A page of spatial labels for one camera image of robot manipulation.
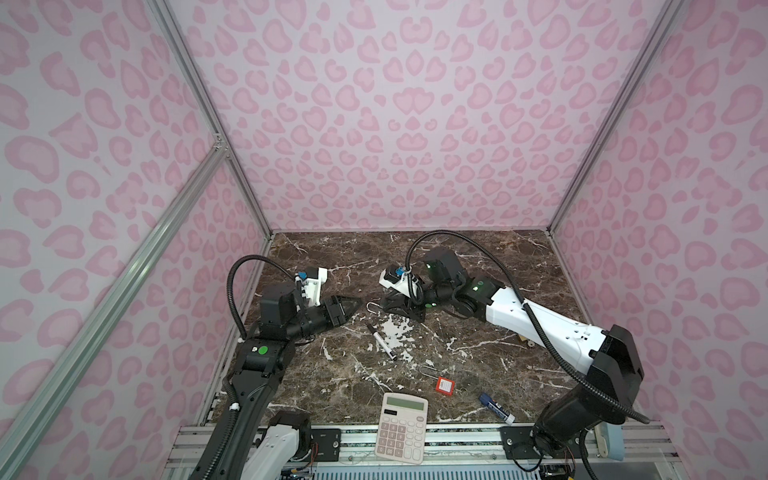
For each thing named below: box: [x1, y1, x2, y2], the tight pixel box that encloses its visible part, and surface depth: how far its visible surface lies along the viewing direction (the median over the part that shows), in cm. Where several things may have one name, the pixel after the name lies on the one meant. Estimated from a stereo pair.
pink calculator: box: [375, 392, 429, 465], surface depth 76 cm
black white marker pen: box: [366, 323, 398, 361], surface depth 92 cm
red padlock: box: [436, 376, 456, 397], surface depth 82 cm
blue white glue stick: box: [478, 393, 516, 426], surface depth 78 cm
